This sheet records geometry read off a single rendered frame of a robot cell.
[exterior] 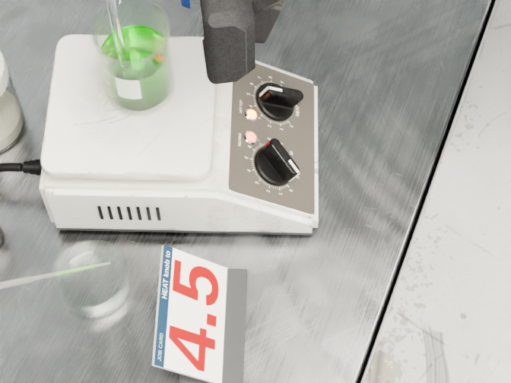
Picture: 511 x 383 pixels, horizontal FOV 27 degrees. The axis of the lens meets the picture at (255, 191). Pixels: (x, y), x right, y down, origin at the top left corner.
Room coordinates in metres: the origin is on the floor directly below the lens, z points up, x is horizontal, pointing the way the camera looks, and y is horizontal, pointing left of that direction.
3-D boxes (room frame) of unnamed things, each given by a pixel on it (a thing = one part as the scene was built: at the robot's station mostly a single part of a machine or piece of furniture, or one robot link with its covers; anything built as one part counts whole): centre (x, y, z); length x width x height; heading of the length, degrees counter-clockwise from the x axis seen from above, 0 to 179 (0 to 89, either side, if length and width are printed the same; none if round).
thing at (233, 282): (0.29, 0.04, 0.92); 0.09 x 0.06 x 0.04; 178
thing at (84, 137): (0.42, 0.09, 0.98); 0.12 x 0.12 x 0.01; 89
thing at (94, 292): (0.32, 0.12, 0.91); 0.06 x 0.06 x 0.02
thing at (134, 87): (0.44, 0.08, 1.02); 0.06 x 0.05 x 0.08; 19
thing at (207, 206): (0.42, 0.06, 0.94); 0.22 x 0.13 x 0.08; 89
